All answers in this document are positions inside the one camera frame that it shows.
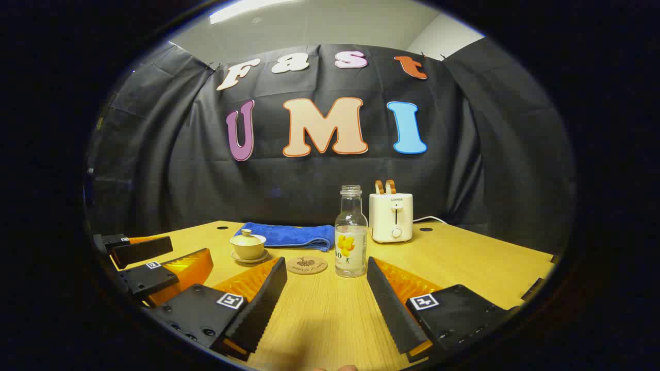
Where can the clear glass water bottle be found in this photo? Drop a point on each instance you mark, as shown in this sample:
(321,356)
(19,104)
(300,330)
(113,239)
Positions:
(350,242)

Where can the white toaster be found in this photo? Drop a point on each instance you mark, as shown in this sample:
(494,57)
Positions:
(381,216)

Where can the round cork coaster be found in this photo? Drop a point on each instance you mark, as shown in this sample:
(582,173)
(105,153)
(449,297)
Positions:
(307,266)

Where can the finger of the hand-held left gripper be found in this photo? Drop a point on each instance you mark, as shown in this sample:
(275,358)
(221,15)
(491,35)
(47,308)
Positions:
(144,250)
(149,281)

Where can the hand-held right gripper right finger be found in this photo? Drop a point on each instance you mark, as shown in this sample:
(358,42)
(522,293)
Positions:
(394,309)

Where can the beige teacup lid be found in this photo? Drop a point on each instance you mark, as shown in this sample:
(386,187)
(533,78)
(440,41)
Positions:
(247,239)

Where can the blue towel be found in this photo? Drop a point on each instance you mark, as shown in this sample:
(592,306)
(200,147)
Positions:
(294,236)

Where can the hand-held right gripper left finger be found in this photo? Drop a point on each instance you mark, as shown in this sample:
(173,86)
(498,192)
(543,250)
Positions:
(260,304)

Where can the beige ceramic saucer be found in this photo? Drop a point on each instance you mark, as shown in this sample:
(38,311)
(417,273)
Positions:
(260,259)

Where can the black backdrop cloth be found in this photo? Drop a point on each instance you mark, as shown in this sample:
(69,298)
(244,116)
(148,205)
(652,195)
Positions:
(154,180)

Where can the bread slice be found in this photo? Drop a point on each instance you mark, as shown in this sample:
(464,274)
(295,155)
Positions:
(379,188)
(391,187)

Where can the beige ceramic teacup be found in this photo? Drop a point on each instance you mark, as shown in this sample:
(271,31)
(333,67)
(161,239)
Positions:
(248,252)

